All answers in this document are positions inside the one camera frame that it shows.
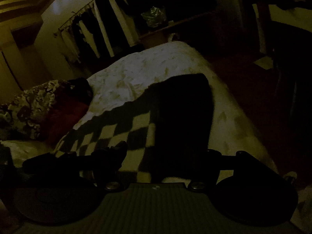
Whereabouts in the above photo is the black white checkered garment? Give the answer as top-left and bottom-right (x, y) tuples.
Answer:
(55, 74), (214, 185)

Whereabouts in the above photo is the white floral bed sheet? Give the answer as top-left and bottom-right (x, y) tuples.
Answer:
(0, 41), (279, 183)

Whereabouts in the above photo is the patterned cartoon blanket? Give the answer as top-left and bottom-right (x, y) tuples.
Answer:
(1, 79), (74, 141)

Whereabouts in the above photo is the dark red pillow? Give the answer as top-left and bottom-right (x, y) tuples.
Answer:
(40, 79), (94, 148)

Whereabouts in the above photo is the striped dark window curtain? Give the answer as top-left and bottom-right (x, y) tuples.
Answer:
(53, 0), (138, 73)

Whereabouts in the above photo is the shiny crumpled bag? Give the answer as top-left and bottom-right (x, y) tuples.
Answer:
(141, 6), (167, 28)

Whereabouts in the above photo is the dark bedside cabinet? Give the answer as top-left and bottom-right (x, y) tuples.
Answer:
(126, 0), (241, 60)

